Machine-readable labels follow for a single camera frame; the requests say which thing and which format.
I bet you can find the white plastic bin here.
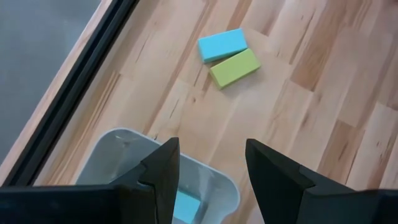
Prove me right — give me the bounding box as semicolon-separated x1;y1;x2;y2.
74;127;242;224

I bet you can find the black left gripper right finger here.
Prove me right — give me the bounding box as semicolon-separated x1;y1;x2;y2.
245;139;379;224

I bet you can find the black table edge rail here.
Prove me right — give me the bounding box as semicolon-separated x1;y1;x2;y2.
0;0;140;187

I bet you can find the green rectangular block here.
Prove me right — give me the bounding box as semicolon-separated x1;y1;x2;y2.
208;48;262;90

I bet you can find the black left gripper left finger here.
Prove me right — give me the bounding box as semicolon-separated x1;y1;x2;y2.
108;138;181;224

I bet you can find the teal rectangular block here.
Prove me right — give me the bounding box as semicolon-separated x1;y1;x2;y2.
172;189;202;224
197;27;249;65

